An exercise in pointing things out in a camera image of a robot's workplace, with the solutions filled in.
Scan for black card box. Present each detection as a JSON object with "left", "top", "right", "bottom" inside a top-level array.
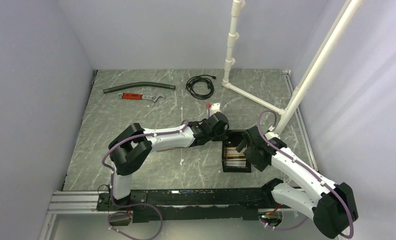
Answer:
[{"left": 221, "top": 129, "right": 252, "bottom": 173}]

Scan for brown leather card holder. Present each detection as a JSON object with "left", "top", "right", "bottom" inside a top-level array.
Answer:
[{"left": 156, "top": 147, "right": 179, "bottom": 152}]

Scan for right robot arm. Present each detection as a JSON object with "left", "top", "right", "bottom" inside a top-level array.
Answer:
[{"left": 236, "top": 126, "right": 359, "bottom": 239}]

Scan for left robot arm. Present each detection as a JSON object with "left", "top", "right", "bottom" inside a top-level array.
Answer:
[{"left": 104, "top": 111, "right": 229, "bottom": 210}]

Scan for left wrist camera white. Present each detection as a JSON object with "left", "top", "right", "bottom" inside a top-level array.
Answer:
[{"left": 205, "top": 102, "right": 222, "bottom": 118}]

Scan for white pvc pipe frame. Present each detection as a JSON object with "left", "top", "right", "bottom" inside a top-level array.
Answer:
[{"left": 218, "top": 0, "right": 361, "bottom": 132}]

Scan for coiled black cable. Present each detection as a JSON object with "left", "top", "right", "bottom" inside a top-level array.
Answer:
[{"left": 185, "top": 74, "right": 217, "bottom": 100}]

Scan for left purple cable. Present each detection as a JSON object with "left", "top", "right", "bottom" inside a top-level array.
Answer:
[{"left": 101, "top": 119, "right": 190, "bottom": 240}]

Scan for black rubber hose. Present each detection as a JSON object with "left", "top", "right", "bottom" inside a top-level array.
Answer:
[{"left": 102, "top": 81, "right": 176, "bottom": 95}]

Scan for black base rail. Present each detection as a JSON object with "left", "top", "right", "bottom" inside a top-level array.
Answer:
[{"left": 96, "top": 187, "right": 278, "bottom": 223}]

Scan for red handled adjustable wrench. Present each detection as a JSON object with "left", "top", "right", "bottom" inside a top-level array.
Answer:
[{"left": 117, "top": 92, "right": 166, "bottom": 103}]

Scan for aluminium extrusion frame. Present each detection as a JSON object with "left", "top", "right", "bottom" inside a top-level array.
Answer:
[{"left": 39, "top": 191, "right": 114, "bottom": 240}]

